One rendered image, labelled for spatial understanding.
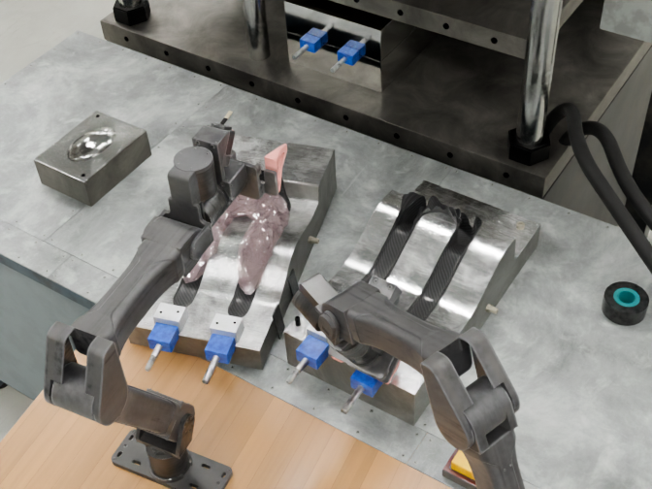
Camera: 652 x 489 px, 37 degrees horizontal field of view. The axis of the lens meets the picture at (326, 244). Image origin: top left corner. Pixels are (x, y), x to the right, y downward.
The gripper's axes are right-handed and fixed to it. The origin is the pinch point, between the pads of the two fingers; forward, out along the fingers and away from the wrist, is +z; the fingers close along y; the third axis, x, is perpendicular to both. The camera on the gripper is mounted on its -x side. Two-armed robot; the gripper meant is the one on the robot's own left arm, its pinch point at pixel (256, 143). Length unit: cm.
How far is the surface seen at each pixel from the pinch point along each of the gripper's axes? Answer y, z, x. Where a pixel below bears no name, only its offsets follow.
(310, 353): -15.1, -14.6, 29.6
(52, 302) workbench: 55, -4, 58
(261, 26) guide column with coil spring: 42, 74, 30
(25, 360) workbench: 76, 0, 92
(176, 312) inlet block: 12.1, -14.2, 31.8
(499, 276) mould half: -38, 16, 31
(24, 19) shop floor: 213, 165, 117
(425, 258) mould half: -24.9, 13.0, 28.6
